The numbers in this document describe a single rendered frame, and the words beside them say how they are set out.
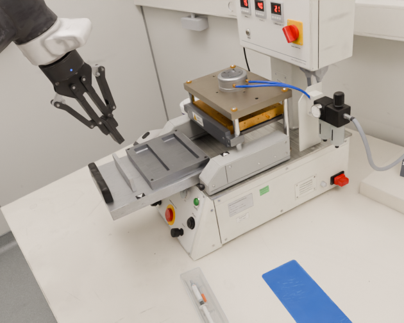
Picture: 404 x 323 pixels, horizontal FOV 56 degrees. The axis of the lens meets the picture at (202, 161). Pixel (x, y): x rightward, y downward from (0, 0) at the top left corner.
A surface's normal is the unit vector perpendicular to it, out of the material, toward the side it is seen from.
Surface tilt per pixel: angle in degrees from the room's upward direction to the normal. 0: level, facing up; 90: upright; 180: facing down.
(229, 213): 90
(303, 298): 0
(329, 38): 90
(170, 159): 0
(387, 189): 0
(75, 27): 17
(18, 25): 105
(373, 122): 90
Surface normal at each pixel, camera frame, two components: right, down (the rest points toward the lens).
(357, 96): -0.78, 0.44
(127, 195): -0.16, -0.82
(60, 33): -0.06, -0.61
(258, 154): 0.46, 0.43
